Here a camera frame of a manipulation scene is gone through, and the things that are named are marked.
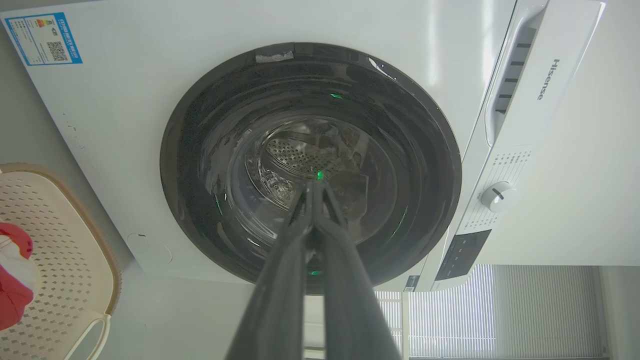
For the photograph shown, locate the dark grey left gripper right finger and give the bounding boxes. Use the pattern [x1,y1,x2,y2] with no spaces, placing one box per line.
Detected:
[313,181,402,360]

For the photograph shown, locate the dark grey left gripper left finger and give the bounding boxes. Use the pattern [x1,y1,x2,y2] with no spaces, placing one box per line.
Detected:
[225,181,315,360]

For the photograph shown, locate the beige perforated laundry basket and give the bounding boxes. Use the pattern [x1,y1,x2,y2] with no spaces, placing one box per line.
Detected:
[0,163,122,360]

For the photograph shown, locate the white window blinds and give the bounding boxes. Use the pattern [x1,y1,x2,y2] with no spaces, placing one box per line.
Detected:
[374,264,608,359]

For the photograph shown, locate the dark round washing machine door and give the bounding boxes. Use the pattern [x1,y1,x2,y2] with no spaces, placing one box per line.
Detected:
[160,42,462,295]

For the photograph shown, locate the white washing machine dial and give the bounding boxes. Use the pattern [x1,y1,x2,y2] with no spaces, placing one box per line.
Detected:
[480,181,518,213]

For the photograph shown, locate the white Hisense washing machine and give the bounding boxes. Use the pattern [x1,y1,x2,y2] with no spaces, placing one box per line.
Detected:
[1,0,607,293]

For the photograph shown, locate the red and white garment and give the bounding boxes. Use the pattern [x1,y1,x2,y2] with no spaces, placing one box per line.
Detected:
[0,222,40,331]

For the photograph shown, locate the blue energy label sticker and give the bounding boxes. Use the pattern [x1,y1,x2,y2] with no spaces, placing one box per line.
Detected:
[4,12,83,66]

